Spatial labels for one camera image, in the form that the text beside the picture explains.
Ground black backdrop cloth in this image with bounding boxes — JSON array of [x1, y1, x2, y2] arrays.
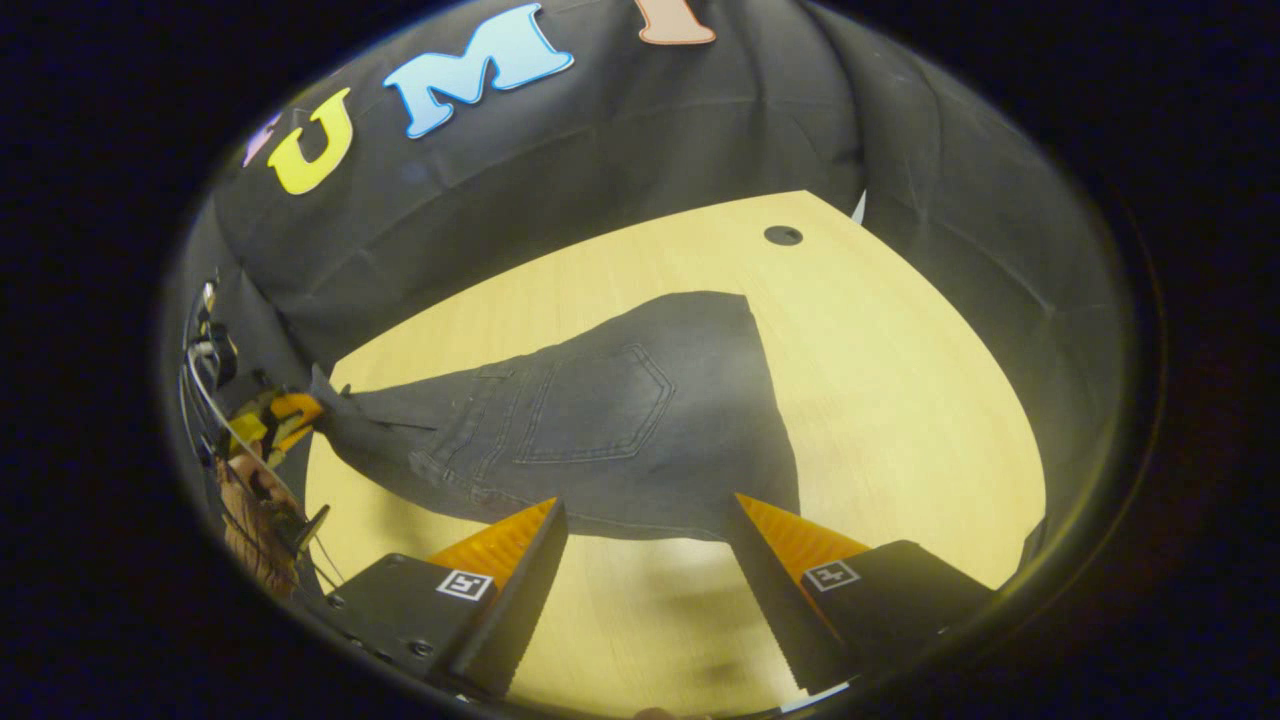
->
[[165, 0, 1143, 601]]

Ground dark grey jeans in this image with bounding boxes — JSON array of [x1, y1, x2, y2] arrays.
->
[[308, 290, 803, 544]]

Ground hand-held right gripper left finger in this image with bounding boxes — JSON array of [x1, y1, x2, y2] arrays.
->
[[325, 497, 569, 701]]

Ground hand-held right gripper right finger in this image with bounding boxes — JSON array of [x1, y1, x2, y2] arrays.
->
[[725, 492, 999, 697]]

